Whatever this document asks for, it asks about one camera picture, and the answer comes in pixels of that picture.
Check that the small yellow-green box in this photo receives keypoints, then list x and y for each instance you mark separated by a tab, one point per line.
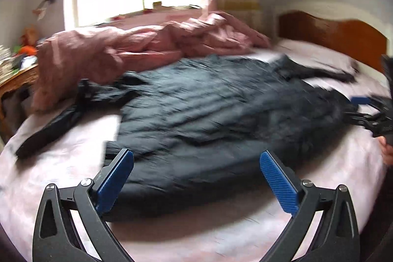
157	5

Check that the pink quilt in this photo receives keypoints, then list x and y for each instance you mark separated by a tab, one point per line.
129	44

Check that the bed with pink sheet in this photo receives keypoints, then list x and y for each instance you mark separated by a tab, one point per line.
61	170

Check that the orange plush toy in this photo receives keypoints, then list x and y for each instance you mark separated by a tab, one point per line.
28	44

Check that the wooden side table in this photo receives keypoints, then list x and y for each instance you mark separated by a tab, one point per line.
15	82

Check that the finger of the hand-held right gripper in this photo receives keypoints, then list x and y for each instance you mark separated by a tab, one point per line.
362	100
360	119

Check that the person's right hand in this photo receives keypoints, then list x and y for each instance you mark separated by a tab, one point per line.
388	151

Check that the pink pillow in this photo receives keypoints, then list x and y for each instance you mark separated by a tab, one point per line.
313	50

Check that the black down jacket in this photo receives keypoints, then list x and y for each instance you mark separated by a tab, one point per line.
215	114

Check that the wooden headboard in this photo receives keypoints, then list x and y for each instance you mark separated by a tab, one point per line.
334	30

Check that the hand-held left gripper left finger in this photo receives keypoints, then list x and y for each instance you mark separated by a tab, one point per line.
115	180

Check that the wall hook with hanging item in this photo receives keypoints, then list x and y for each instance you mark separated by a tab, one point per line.
46	2

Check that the pile of clutter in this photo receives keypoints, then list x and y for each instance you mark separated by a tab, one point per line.
12	61

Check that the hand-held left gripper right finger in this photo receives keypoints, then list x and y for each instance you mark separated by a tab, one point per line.
278	180

